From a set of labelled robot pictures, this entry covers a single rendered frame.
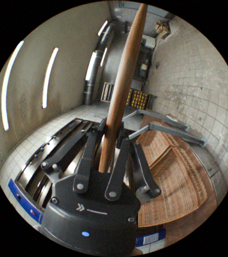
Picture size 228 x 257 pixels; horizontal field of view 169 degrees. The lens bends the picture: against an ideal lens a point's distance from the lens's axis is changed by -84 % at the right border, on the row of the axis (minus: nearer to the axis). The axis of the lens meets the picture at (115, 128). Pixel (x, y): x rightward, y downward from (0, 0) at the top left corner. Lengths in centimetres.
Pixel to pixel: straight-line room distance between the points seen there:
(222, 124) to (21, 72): 261
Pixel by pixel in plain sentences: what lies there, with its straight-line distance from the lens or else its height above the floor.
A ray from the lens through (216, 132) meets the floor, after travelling 126.
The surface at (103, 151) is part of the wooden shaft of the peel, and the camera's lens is 21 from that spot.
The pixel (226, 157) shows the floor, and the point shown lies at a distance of 120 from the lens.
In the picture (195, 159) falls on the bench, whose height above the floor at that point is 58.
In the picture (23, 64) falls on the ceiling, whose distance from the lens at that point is 154.
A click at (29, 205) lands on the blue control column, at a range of 94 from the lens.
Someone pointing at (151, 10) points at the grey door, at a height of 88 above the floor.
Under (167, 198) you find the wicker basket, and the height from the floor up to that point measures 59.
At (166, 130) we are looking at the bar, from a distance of 69.
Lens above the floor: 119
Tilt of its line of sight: 2 degrees down
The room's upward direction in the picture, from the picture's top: 77 degrees counter-clockwise
